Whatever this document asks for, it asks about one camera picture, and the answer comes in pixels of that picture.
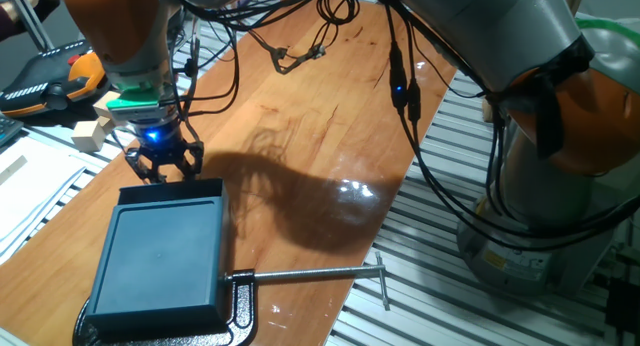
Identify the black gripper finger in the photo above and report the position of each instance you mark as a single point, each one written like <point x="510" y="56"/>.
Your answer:
<point x="147" y="171"/>
<point x="192" y="161"/>

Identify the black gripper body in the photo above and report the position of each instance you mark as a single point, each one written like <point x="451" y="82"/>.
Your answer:
<point x="160" y="146"/>

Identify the person forearm dark sleeve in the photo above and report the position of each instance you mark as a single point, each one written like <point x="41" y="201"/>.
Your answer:
<point x="20" y="21"/>

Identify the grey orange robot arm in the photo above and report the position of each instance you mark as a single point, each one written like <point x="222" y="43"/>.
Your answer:
<point x="500" y="26"/>

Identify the dark blue drawer cabinet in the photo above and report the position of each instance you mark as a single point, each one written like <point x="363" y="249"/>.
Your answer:
<point x="160" y="261"/>

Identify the green wrist mounting plate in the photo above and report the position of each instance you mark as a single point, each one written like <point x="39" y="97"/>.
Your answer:
<point x="135" y="102"/>

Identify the tiny wooden block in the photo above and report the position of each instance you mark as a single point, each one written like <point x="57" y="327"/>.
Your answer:
<point x="104" y="125"/>

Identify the small wooden cube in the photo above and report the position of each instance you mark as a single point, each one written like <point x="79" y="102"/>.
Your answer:
<point x="87" y="136"/>

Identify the white paper stack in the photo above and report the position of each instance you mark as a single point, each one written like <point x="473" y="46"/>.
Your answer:
<point x="30" y="201"/>

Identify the orange wooden board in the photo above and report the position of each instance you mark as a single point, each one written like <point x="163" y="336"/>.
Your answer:
<point x="310" y="111"/>

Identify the small wooden bar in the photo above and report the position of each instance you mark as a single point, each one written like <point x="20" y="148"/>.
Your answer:
<point x="12" y="169"/>

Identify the orange black teach pendant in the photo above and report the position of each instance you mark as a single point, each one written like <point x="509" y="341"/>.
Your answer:
<point x="40" y="83"/>

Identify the black keyboard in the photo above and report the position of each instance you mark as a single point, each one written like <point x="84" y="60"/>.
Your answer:
<point x="9" y="130"/>

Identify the black metal c-clamp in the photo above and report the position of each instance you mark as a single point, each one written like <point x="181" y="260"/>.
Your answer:
<point x="242" y="311"/>

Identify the metal tripod leg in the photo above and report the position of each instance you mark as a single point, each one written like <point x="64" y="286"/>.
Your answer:
<point x="30" y="21"/>

